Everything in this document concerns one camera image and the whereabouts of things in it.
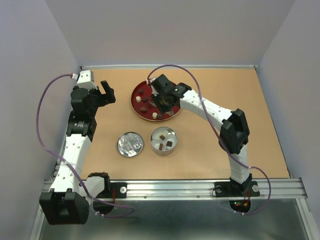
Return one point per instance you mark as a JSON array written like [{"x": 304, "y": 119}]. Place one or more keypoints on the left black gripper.
[{"x": 105, "y": 98}]

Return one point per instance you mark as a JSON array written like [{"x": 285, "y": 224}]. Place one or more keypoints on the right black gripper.
[{"x": 162, "y": 108}]

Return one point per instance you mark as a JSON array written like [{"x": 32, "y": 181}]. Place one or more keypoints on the dark square chocolate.
[{"x": 169, "y": 143}]

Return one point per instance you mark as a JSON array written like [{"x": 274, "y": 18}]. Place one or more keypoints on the silver metal tongs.
[{"x": 172, "y": 113}]

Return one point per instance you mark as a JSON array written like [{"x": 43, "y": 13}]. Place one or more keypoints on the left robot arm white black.
[{"x": 68, "y": 201}]

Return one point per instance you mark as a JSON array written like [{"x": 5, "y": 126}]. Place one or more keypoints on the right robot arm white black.
[{"x": 231, "y": 125}]

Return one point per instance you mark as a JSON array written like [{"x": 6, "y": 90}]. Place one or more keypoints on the white strawberry chocolate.
[{"x": 154, "y": 115}]

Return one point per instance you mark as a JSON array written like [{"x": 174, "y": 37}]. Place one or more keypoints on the red round tray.
[{"x": 147, "y": 115}]

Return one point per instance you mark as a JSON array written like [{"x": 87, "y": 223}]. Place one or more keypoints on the white paper cup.
[
  {"x": 160, "y": 131},
  {"x": 173, "y": 139},
  {"x": 156, "y": 142}
]

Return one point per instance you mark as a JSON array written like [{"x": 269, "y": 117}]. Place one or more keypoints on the round silver tin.
[{"x": 167, "y": 152}]

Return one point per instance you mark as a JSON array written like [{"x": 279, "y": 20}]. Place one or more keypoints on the silver tin lid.
[{"x": 129, "y": 144}]

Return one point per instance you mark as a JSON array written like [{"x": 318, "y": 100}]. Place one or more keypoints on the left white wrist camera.
[{"x": 86, "y": 80}]

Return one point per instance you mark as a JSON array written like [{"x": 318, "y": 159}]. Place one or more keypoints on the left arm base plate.
[{"x": 117, "y": 190}]

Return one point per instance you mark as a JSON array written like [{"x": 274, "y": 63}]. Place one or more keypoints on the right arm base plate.
[{"x": 233, "y": 189}]

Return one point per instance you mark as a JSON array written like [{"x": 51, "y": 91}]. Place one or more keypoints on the aluminium mounting rail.
[{"x": 198, "y": 190}]

